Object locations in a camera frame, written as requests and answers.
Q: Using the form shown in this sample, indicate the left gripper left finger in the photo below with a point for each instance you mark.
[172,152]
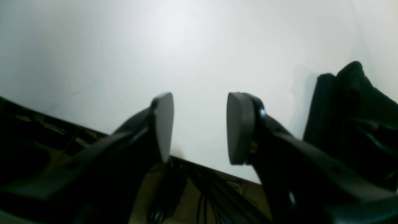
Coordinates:
[54,176]

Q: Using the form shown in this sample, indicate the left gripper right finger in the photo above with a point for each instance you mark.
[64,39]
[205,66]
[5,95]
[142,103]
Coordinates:
[303,184]

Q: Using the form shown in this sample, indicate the black T-shirt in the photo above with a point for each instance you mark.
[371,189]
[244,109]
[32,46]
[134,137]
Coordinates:
[354,122]

